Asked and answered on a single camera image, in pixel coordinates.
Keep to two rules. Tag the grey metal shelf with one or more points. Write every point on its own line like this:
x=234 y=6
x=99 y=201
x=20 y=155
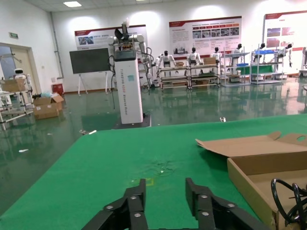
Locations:
x=266 y=72
x=233 y=72

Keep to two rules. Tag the green exit sign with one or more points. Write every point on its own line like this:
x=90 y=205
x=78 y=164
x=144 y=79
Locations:
x=14 y=35

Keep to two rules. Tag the closed cardboard carton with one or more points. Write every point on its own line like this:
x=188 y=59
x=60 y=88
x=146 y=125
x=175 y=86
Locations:
x=45 y=113

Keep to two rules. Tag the open cardboard carton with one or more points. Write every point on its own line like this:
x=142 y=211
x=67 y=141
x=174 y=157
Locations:
x=51 y=101

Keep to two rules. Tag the wide red white wall poster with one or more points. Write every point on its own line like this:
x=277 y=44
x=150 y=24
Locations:
x=206 y=36

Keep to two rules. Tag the small cardboard carton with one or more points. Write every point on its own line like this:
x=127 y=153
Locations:
x=179 y=64

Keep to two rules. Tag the grey wall pipe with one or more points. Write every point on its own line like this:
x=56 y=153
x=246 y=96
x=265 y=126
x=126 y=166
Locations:
x=55 y=45

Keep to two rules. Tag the cream door with frame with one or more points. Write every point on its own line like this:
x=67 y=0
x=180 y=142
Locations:
x=22 y=69

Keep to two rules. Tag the white humanoid robot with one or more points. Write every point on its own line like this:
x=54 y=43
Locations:
x=261 y=49
x=237 y=49
x=289 y=49
x=216 y=54
x=193 y=57
x=165 y=60

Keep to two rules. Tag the ceiling light panel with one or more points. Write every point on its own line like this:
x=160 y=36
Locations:
x=71 y=3

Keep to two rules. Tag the red cabinet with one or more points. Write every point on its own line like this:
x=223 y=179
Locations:
x=58 y=88

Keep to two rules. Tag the small white round-head robot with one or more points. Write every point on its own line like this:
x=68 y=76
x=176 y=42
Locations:
x=18 y=74

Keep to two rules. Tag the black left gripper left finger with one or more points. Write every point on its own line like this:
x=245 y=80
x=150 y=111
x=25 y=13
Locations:
x=134 y=210

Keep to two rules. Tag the dark display board on stand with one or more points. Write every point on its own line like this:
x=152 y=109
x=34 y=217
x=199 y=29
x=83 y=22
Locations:
x=88 y=60

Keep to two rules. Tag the brown cardboard mailer box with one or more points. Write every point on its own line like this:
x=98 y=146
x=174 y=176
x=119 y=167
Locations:
x=251 y=148

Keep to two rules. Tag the white floor scrap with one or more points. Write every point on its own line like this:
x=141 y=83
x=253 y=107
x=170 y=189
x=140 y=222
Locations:
x=92 y=132
x=23 y=151

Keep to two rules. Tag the teal plastic bag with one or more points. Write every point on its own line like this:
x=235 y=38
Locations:
x=46 y=95

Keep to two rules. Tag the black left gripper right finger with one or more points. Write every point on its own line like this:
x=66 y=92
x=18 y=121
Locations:
x=206 y=210

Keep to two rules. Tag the white pipe-frame cart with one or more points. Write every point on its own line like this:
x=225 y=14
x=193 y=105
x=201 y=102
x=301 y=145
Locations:
x=16 y=107

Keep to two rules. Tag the pipe-frame workbench rack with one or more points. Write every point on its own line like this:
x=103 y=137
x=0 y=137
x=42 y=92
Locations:
x=204 y=75
x=173 y=76

